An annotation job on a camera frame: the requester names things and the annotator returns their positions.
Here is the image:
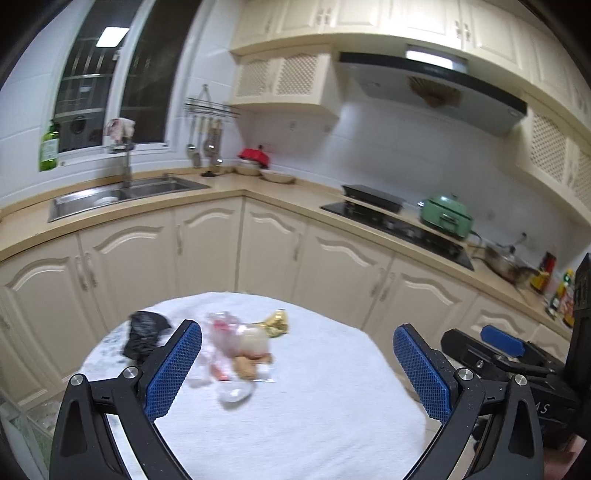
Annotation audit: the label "red pot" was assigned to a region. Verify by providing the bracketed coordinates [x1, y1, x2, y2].
[237, 145, 271, 169]

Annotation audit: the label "steel wok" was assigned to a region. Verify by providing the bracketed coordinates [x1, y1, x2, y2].
[482, 244, 543, 284]

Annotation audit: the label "black plastic bag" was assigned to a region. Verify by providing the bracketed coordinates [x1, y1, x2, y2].
[122, 311, 172, 361]

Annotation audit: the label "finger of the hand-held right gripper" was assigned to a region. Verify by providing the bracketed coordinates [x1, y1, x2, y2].
[480, 324, 566, 372]
[441, 329, 532, 384]

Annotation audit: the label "window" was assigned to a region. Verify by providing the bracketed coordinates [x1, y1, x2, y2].
[51, 0, 204, 155]

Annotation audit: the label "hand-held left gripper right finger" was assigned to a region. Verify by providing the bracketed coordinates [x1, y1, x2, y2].
[392, 323, 546, 480]

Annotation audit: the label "cream kitchen cabinets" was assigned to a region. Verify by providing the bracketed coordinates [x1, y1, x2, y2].
[228, 0, 591, 213]
[0, 194, 573, 407]

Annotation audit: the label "green capped condiment bottle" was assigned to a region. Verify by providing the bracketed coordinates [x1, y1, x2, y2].
[549, 270, 575, 319]

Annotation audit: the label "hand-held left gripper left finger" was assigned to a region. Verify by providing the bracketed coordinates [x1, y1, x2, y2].
[48, 319, 204, 480]

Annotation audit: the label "clear bag with red print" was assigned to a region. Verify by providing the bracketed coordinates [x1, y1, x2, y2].
[198, 311, 273, 370]

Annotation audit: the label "range hood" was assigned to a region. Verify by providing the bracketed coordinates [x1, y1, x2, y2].
[336, 44, 528, 137]

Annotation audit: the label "cream upper kitchen cabinets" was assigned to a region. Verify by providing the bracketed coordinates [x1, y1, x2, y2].
[228, 0, 591, 213]

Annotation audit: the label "gold foil wrapper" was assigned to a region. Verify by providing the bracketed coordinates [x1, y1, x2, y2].
[252, 309, 291, 339]

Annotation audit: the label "blue patterned white cloth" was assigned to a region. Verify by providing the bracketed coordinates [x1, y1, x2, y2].
[74, 318, 134, 384]

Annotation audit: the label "green electric pot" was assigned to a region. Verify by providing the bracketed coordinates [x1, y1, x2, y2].
[418, 194, 475, 240]

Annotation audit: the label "black grill tray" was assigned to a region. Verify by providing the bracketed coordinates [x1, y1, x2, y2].
[342, 185, 407, 214]

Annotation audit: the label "brown fuzzy lump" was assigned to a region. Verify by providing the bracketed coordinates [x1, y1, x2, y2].
[233, 353, 273, 380]

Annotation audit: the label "red yellow condiment bottle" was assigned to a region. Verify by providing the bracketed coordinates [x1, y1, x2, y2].
[530, 251, 557, 294]

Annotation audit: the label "black gas stove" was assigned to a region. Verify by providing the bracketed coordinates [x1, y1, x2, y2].
[320, 202, 475, 271]

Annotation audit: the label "steel faucet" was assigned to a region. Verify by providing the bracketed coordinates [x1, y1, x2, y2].
[104, 143, 136, 189]

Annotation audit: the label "wire utensil rack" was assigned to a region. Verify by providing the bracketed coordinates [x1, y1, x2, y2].
[185, 84, 241, 118]

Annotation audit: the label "steel sink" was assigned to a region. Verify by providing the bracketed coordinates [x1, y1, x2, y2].
[48, 174, 211, 223]

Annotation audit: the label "cream lower kitchen cabinets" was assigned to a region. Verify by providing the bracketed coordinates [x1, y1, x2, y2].
[0, 194, 573, 407]

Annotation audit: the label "rag on faucet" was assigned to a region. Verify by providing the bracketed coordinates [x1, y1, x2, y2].
[105, 117, 136, 146]

